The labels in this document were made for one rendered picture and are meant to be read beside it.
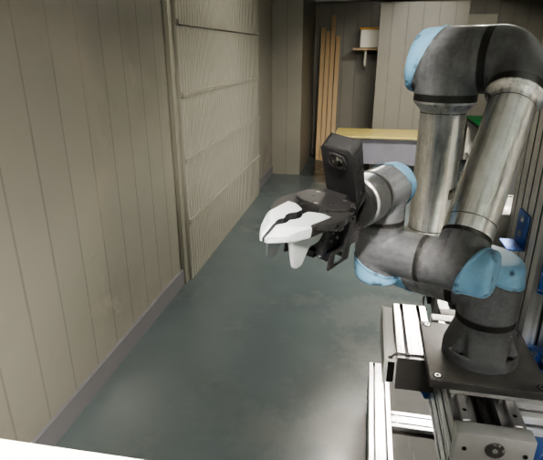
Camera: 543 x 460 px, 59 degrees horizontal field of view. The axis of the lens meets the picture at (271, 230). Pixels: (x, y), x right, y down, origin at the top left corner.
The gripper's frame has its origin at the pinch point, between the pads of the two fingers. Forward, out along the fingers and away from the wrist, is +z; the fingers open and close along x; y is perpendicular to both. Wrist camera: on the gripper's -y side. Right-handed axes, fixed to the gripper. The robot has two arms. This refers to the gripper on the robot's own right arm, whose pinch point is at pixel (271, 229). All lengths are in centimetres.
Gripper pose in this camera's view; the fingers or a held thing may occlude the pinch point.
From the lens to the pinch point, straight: 52.3
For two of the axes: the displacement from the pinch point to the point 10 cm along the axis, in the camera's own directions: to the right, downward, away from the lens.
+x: -7.9, -3.4, 5.1
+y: -1.1, 9.0, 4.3
